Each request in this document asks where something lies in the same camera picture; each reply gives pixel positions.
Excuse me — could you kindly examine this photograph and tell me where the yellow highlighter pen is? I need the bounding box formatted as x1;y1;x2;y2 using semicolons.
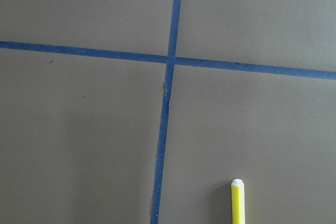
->
231;178;246;224

